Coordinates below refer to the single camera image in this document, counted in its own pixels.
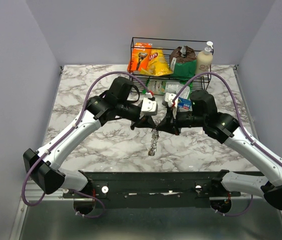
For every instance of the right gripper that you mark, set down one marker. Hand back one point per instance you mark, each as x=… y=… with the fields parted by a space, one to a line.
x=168 y=125

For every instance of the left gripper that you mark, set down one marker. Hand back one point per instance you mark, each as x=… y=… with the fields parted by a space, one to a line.
x=146 y=121

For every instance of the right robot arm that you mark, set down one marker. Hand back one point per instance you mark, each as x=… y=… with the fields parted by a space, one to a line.
x=226 y=130

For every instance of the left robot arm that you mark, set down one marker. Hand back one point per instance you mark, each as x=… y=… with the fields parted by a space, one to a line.
x=44 y=165

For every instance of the blue green sponge pack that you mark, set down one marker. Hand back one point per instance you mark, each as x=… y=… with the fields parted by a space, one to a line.
x=184 y=105

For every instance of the green white snack bag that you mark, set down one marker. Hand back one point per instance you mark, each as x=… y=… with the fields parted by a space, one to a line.
x=160 y=87

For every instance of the yellow chips bag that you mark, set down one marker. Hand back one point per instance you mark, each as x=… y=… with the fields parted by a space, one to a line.
x=157 y=64

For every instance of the brown and green bag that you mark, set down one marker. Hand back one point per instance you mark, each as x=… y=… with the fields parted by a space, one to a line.
x=183 y=63

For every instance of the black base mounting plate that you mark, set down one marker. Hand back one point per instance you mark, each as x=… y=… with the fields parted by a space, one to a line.
x=120 y=190

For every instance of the orange razor box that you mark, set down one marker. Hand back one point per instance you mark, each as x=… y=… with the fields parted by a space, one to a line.
x=139 y=57

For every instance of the cream lotion pump bottle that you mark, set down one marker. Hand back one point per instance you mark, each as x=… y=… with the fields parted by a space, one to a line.
x=204 y=59

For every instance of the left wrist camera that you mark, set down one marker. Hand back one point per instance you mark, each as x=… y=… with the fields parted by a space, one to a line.
x=149 y=107

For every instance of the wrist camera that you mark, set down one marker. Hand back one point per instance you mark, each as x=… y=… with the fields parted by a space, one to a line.
x=171 y=102
x=149 y=107

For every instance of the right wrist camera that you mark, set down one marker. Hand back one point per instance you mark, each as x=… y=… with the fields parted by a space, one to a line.
x=171 y=102

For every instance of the black wire rack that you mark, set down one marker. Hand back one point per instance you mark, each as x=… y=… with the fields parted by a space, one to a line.
x=168 y=45

